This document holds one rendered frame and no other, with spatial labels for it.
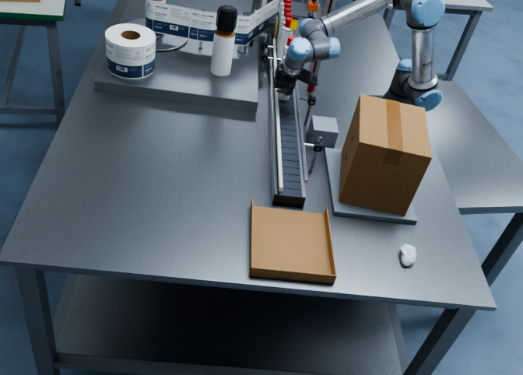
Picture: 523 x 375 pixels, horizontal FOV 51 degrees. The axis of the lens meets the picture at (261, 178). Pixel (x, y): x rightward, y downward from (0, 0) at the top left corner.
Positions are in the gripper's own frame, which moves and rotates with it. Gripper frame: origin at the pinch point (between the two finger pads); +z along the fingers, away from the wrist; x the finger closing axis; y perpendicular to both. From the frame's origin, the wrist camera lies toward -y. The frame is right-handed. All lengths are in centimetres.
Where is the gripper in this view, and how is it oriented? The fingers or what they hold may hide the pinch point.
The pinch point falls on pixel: (287, 92)
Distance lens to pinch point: 227.8
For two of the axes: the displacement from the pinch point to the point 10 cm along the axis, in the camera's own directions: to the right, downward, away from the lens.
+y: -9.9, -1.2, -1.1
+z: -1.4, 3.2, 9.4
